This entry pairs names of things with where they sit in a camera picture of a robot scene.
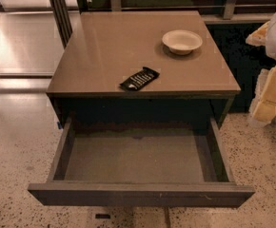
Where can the open grey top drawer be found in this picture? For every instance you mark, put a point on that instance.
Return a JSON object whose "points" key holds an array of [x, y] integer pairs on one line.
{"points": [[141, 164]]}

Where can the white paper bowl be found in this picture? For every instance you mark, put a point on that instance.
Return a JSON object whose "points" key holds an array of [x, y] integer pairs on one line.
{"points": [[182, 42]]}

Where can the black rxbar chocolate wrapper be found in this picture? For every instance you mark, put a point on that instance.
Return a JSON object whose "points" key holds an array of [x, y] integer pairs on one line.
{"points": [[140, 79]]}

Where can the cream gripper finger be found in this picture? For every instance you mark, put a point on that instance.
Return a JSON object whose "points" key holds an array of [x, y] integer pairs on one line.
{"points": [[263, 107], [258, 37]]}

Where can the metal counter frame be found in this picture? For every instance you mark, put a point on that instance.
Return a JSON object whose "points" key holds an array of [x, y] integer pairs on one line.
{"points": [[224, 18]]}

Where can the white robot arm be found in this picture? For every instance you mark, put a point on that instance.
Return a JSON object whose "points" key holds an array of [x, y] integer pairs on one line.
{"points": [[270, 45]]}

